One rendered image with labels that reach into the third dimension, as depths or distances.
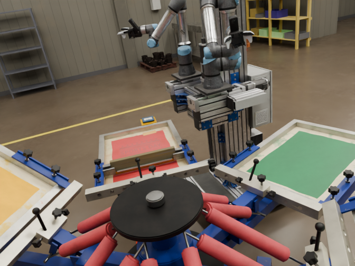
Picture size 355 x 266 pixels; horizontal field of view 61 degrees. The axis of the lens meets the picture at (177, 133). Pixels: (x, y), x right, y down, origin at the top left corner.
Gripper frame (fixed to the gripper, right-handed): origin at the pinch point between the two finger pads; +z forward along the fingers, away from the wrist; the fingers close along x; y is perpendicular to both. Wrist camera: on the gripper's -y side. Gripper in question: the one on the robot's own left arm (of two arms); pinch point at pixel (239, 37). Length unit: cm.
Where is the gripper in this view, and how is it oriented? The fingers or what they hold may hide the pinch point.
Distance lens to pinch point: 164.8
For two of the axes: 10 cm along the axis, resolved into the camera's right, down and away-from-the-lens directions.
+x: -9.6, 2.3, 1.6
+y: 2.7, 8.7, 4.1
